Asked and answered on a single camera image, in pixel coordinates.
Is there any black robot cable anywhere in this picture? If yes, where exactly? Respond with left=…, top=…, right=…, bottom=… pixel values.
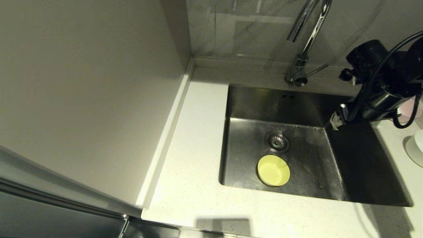
left=347, top=31, right=423, bottom=129

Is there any grey metal appliance door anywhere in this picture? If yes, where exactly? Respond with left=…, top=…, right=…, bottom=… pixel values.
left=0, top=172, right=180, bottom=238

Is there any pink plastic bowl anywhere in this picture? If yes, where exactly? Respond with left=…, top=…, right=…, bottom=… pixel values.
left=398, top=97, right=422, bottom=118

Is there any stainless steel sink basin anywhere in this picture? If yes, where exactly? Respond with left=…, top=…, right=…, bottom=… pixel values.
left=218, top=84, right=413, bottom=207

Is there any chrome gooseneck kitchen faucet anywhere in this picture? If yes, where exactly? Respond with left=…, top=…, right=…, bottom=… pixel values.
left=285, top=0, right=333, bottom=88

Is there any beige cabinet side panel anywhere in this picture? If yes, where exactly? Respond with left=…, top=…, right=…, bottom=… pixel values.
left=0, top=0, right=194, bottom=217

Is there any white plastic bowl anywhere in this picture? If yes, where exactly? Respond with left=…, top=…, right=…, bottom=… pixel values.
left=406, top=130, right=423, bottom=167

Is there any round metal drain strainer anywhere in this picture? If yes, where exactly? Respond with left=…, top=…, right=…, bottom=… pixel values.
left=264, top=131, right=291, bottom=154

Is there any yellow plastic bowl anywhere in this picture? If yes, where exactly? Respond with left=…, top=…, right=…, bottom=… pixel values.
left=257, top=155, right=291, bottom=186

